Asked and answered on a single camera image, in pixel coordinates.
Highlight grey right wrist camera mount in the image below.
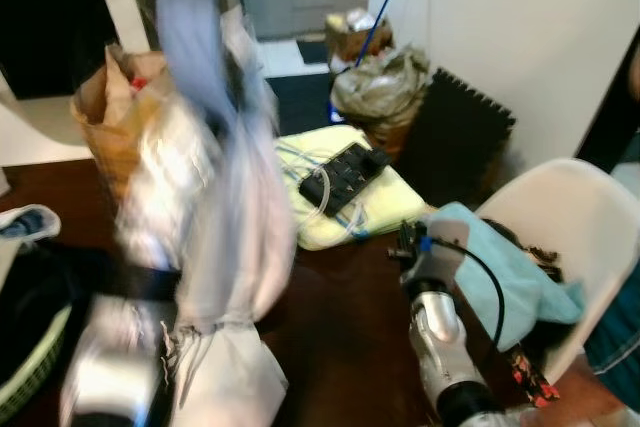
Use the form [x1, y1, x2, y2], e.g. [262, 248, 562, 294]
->
[405, 219, 469, 293]

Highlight white printed t-shirt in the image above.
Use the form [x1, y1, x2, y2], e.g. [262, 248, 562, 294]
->
[155, 0, 301, 427]

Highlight black power strip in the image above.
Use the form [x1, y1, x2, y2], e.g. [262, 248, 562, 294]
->
[298, 144, 393, 216]

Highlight light blue cloth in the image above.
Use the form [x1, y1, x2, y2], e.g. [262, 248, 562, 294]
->
[425, 202, 586, 353]

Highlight stuffed brown paper bag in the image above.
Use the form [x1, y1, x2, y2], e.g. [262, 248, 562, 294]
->
[325, 9, 396, 63]

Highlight red black patterned cloth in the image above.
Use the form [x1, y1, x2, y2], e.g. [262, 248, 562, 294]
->
[505, 347, 561, 408]

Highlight person in teal jeans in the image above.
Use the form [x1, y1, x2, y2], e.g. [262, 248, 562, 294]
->
[583, 262, 640, 410]

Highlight grey plastic bag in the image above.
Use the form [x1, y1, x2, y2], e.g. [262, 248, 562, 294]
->
[330, 47, 431, 133]

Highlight black ribbed foam panel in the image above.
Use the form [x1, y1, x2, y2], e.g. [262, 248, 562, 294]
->
[400, 67, 519, 210]

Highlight white blue sneaker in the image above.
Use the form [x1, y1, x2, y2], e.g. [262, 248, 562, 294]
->
[0, 204, 61, 243]

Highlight green woven basket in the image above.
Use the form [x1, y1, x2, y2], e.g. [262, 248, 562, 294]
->
[0, 302, 73, 423]

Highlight pale yellow cushion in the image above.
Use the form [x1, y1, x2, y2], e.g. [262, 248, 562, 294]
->
[275, 125, 431, 251]

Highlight white plastic chair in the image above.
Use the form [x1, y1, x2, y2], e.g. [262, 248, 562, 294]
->
[475, 157, 639, 383]

